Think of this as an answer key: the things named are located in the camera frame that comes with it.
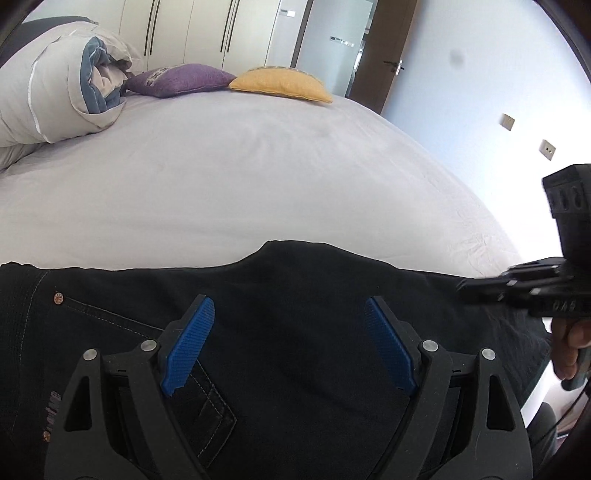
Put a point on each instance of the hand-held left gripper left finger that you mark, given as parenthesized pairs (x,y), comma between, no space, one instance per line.
(187,339)

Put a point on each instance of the person's right hand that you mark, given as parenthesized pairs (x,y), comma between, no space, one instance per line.
(569,341)

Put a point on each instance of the frosted glass door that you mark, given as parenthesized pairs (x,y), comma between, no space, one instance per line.
(334,41)

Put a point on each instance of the white wardrobe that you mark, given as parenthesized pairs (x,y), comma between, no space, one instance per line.
(207,32)

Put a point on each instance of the black denim pants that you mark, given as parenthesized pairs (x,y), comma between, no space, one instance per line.
(286,350)

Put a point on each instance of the brown door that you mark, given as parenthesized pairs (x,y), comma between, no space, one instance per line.
(383,50)

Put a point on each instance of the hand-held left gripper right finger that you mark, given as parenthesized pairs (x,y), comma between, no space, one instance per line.
(390,339)

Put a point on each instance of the yellow cushion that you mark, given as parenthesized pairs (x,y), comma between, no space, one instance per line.
(281,84)

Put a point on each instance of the white bed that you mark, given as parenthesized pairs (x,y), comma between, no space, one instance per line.
(240,180)

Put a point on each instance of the wall socket plate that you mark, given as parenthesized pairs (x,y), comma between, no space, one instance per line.
(548,149)

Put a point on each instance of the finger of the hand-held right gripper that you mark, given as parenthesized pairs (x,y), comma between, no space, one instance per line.
(508,281)

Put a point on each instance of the folded grey duvet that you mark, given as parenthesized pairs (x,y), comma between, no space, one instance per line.
(51,78)

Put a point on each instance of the purple cushion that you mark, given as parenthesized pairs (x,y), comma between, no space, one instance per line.
(182,79)

